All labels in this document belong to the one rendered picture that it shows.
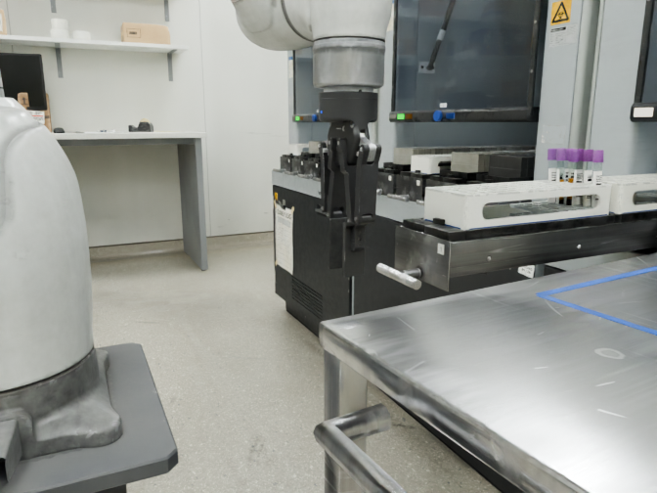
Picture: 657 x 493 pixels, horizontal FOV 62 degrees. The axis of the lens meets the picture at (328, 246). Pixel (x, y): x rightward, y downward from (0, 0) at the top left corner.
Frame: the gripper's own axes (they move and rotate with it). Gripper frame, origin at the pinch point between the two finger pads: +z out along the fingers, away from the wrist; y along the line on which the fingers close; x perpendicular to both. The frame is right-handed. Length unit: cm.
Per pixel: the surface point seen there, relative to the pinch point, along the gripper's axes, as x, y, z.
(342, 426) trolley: 19.2, -36.8, 1.8
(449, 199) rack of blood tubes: -15.7, -1.4, -6.0
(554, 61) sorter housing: -66, 29, -30
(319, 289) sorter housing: -58, 135, 51
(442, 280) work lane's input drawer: -12.1, -5.5, 4.5
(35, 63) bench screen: 45, 324, -51
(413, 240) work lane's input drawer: -12.1, 1.9, 0.3
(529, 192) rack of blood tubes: -27.2, -5.0, -6.8
